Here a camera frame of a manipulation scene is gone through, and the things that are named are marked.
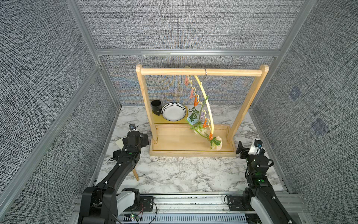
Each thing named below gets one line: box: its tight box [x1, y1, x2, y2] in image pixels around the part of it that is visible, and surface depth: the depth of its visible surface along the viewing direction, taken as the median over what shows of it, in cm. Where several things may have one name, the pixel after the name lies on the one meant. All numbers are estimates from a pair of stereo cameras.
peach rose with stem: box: [190, 125, 223, 151], surface depth 81 cm
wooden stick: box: [132, 168, 140, 182], surface depth 85 cm
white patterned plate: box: [161, 102, 187, 122], surface depth 116 cm
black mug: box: [151, 99, 162, 116], surface depth 112 cm
